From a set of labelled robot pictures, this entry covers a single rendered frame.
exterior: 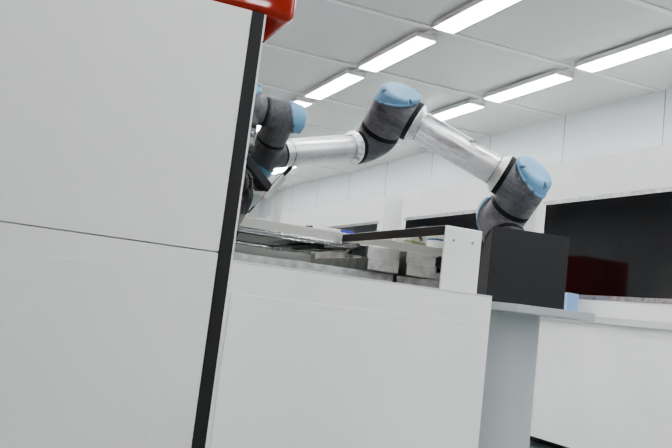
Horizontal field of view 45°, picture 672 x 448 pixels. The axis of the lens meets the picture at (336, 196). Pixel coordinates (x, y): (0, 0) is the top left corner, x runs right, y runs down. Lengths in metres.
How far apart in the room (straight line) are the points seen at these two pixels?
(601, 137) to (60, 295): 6.41
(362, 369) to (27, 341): 0.66
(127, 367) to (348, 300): 0.50
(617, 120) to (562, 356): 2.44
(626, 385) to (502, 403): 3.02
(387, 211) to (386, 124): 6.36
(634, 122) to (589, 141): 0.54
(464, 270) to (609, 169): 4.06
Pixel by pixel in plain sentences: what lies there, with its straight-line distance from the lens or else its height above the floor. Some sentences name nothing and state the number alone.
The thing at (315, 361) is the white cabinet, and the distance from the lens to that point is 1.58.
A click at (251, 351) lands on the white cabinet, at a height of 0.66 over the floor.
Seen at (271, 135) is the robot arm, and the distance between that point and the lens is 2.03.
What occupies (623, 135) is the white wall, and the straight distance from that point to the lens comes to 7.16.
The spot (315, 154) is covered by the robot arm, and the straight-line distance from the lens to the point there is 2.16.
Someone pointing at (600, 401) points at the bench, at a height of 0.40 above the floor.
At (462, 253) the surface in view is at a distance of 1.79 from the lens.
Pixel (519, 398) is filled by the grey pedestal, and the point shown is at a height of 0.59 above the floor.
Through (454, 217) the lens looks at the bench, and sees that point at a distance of 7.31.
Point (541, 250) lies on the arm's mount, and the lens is 2.19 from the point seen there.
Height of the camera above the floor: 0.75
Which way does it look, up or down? 8 degrees up
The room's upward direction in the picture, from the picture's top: 7 degrees clockwise
